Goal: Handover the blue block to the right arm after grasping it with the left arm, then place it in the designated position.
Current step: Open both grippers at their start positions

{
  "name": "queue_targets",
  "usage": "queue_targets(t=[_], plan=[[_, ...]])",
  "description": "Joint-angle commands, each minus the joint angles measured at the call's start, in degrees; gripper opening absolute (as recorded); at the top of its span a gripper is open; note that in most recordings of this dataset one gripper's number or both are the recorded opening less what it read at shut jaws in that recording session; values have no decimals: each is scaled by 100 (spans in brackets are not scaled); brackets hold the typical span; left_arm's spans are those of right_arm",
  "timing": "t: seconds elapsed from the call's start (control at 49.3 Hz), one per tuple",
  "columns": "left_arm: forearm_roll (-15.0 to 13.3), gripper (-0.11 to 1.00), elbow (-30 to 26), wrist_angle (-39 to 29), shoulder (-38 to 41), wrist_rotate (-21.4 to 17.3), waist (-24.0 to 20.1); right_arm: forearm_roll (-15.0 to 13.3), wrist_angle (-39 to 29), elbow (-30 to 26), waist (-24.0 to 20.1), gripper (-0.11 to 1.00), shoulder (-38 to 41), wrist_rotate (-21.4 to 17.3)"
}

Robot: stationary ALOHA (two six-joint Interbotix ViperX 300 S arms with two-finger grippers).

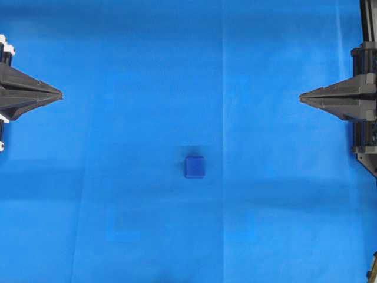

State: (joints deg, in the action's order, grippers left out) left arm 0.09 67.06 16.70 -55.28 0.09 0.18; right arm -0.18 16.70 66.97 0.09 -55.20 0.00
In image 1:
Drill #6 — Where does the black aluminium frame rail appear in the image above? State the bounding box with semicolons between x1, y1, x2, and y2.
359;0;376;42

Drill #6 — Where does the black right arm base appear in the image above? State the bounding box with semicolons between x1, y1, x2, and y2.
353;146;377;177

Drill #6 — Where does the blue table mat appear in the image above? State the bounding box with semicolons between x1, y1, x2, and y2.
1;1;376;282

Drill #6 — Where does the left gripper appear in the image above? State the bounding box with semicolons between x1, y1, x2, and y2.
0;34;64;152

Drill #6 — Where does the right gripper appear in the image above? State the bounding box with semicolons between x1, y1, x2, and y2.
299;42;377;154

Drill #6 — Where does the blue block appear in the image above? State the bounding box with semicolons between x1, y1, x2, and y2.
184;156;206;179

